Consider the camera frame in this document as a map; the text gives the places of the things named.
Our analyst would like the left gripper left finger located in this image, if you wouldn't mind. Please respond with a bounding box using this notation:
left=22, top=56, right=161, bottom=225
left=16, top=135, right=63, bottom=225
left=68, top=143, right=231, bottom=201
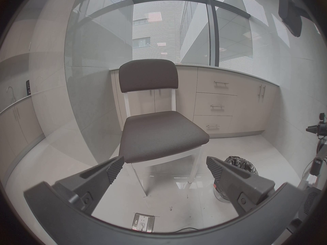
left=54, top=155, right=125, bottom=215

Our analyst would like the grey cushioned white chair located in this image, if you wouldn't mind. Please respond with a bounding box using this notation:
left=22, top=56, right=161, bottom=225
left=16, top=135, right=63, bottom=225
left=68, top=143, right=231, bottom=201
left=118, top=59, right=210, bottom=197

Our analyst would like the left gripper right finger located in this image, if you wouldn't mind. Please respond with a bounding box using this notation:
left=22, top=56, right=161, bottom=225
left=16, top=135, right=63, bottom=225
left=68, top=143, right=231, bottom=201
left=206, top=156, right=276, bottom=216

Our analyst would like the window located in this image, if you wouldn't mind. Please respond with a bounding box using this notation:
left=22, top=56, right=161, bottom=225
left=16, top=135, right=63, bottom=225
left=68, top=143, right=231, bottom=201
left=65, top=0, right=254, bottom=75

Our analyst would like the black cable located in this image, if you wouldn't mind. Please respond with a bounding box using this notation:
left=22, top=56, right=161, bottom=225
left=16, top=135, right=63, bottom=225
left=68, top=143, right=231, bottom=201
left=176, top=227, right=203, bottom=233

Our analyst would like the beige cabinet with drawers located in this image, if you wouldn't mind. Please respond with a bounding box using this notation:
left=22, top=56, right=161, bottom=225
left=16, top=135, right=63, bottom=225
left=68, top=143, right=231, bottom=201
left=110, top=64, right=280, bottom=138

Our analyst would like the curved metal faucet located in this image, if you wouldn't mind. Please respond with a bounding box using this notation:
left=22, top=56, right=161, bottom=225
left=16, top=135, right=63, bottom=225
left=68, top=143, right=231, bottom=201
left=6, top=86, right=16, bottom=104

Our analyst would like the black plastic bag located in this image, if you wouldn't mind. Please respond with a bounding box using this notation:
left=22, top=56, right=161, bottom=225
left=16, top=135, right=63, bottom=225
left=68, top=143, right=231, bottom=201
left=224, top=156, right=259, bottom=177

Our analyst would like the beige sink cabinet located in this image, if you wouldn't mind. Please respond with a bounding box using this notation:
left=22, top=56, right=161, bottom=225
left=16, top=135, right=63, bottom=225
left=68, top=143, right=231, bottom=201
left=0, top=93, right=46, bottom=163

